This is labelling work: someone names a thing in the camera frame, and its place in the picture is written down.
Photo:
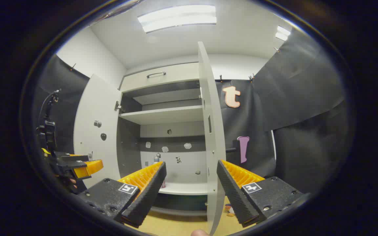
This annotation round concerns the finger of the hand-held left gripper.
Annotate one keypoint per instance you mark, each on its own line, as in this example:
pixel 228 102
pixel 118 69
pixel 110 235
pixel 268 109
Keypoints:
pixel 92 167
pixel 75 158

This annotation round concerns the white cabinet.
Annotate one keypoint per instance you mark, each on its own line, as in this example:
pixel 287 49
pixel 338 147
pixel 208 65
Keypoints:
pixel 172 114

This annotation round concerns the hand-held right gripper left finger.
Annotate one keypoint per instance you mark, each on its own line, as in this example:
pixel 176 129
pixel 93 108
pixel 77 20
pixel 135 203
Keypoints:
pixel 148 193

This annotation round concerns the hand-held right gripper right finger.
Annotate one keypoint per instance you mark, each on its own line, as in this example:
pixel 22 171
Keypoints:
pixel 233 193

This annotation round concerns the white cabinet door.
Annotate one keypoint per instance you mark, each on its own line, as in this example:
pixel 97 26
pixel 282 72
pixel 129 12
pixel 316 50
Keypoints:
pixel 212 108
pixel 94 108

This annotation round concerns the white cabinet shelf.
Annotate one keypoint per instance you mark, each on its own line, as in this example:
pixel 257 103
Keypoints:
pixel 162 115

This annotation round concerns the small ceiling light panel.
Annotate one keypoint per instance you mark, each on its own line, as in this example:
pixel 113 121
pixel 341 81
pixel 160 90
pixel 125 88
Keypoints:
pixel 282 32

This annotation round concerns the large ceiling light panel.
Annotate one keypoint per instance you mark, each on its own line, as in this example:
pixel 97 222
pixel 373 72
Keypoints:
pixel 177 18

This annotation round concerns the penguin plush toy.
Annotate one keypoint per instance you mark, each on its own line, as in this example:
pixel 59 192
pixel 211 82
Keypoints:
pixel 230 209

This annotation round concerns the grey pink bottle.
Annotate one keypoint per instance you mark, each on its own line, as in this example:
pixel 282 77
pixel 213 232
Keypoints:
pixel 157 159

